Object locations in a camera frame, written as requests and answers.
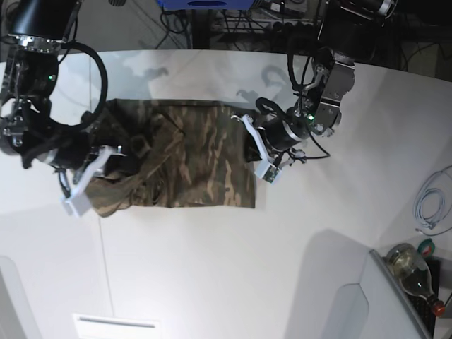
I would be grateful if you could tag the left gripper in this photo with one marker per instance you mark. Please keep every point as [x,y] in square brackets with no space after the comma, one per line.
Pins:
[282,136]

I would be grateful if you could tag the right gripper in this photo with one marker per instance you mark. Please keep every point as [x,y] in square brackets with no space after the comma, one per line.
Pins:
[71,154]

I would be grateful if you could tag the camouflage t-shirt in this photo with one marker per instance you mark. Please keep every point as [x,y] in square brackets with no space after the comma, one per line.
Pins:
[184,154]

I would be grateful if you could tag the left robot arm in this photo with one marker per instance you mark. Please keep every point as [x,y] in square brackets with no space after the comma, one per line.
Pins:
[348,33]

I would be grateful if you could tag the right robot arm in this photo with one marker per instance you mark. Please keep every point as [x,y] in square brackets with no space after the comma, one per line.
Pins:
[40,29]

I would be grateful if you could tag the blue box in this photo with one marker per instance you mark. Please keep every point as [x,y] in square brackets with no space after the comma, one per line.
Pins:
[174,5]

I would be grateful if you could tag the clear plastic bottle red cap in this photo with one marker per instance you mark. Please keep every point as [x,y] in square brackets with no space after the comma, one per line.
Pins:
[414,276]

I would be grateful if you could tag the green tape roll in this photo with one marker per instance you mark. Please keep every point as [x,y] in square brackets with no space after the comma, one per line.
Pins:
[426,248]

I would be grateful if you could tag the black perforated tray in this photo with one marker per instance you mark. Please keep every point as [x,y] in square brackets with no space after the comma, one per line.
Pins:
[420,305]

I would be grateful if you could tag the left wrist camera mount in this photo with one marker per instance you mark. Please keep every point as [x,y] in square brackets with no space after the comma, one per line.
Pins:
[270,162]

